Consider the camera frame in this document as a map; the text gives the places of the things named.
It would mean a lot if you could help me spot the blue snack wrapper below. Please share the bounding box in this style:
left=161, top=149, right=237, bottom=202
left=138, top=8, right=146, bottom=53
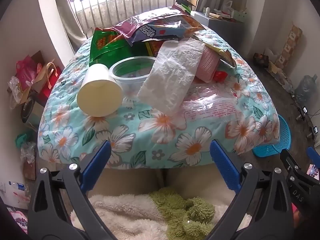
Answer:
left=130, top=16, right=198, bottom=43

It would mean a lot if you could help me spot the plastic water bottle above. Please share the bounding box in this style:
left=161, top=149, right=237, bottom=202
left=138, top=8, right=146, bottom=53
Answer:
left=9, top=181, right=32, bottom=192

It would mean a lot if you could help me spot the orange snack wrapper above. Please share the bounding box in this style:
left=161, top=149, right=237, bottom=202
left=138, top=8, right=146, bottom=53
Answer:
left=180, top=15, right=207, bottom=34

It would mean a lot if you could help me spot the green snack wrapper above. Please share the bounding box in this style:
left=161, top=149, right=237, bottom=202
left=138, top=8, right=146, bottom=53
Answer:
left=89, top=27, right=150, bottom=67

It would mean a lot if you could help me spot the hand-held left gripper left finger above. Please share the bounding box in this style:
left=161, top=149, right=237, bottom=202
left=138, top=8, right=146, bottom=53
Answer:
left=27, top=139, right=118, bottom=240

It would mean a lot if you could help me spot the cream paper cup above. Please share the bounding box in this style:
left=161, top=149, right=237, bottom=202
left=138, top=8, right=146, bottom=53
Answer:
left=77, top=64, right=123, bottom=117

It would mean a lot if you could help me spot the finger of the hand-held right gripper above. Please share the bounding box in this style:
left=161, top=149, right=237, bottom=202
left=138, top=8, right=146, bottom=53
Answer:
left=306, top=146, right=320, bottom=166
left=279, top=148, right=309, bottom=178

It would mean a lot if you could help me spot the large water jug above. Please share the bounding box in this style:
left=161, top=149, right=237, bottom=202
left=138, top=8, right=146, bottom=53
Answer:
left=294, top=74, right=318, bottom=105

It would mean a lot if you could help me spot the dark round pot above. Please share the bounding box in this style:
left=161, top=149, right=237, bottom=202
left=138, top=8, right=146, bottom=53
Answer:
left=21, top=97, right=38, bottom=123

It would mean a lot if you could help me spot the pink gift bag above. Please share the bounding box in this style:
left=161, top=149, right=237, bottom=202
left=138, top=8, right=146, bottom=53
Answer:
left=16, top=54, right=44, bottom=90

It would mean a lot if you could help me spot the blue plastic basket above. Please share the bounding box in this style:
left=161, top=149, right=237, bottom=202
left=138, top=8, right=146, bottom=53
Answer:
left=252, top=114, right=292, bottom=158

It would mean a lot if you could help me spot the floral light blue blanket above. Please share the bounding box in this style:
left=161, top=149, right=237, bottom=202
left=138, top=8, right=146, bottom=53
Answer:
left=37, top=26, right=280, bottom=169

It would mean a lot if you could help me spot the red gift bag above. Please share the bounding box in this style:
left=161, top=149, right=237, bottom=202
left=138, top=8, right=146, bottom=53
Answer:
left=37, top=62, right=63, bottom=98

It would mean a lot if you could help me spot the grey cabinet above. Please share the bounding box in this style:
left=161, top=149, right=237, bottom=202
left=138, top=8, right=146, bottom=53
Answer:
left=191, top=11, right=244, bottom=45

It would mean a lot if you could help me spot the white fleece garment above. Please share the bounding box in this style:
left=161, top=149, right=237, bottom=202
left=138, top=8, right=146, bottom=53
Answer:
left=71, top=194, right=252, bottom=240

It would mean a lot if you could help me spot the small black screen device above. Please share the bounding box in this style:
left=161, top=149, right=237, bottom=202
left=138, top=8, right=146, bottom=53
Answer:
left=296, top=106, right=308, bottom=121
left=308, top=126, right=320, bottom=139

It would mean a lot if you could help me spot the wooden patterned board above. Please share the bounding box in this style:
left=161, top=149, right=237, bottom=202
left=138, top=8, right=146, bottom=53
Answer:
left=279, top=24, right=303, bottom=69

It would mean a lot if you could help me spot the red yellow snack wrapper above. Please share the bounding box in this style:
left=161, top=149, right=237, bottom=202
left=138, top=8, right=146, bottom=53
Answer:
left=146, top=40, right=165, bottom=57

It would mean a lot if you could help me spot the green fuzzy cloth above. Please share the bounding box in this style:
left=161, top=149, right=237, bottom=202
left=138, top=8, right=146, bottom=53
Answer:
left=150, top=189, right=216, bottom=240

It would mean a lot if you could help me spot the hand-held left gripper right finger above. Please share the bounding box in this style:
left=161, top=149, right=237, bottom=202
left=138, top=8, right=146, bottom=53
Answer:
left=207, top=139, right=295, bottom=240

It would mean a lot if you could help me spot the clear printed plastic bag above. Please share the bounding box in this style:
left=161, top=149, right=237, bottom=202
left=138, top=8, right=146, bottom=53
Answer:
left=182, top=84, right=240, bottom=130

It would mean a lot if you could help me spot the purple snack wrapper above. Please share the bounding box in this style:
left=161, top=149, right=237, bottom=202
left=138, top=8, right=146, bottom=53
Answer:
left=112, top=7, right=186, bottom=47

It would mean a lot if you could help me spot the white plastic bag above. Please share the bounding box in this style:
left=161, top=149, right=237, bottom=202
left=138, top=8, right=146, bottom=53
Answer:
left=264, top=47, right=278, bottom=60

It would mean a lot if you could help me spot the pink floral bag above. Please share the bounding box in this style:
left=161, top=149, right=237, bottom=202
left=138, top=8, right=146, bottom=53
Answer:
left=10, top=210, right=29, bottom=233

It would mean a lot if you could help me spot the teal plastic object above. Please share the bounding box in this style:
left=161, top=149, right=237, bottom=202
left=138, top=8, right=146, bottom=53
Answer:
left=16, top=132, right=34, bottom=148

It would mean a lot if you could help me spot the metal window railing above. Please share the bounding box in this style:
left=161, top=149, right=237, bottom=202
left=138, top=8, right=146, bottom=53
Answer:
left=75, top=0, right=187, bottom=39

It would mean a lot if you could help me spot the pile of cardboard boxes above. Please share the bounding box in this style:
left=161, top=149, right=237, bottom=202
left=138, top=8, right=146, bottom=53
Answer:
left=175, top=0, right=198, bottom=12

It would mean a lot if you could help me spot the green box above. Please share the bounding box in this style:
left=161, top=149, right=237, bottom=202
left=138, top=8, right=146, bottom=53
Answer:
left=234, top=9, right=247, bottom=22

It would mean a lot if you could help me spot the white paper towel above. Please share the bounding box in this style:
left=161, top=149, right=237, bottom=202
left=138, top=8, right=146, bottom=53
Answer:
left=137, top=37, right=206, bottom=115

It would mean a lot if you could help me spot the clear plastic container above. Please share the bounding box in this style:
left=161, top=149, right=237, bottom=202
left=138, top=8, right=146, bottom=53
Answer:
left=109, top=56, right=158, bottom=98

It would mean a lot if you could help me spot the crumpled clear plastic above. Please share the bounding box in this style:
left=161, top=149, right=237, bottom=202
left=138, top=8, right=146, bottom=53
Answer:
left=20, top=142, right=37, bottom=163
left=9, top=76, right=22, bottom=109

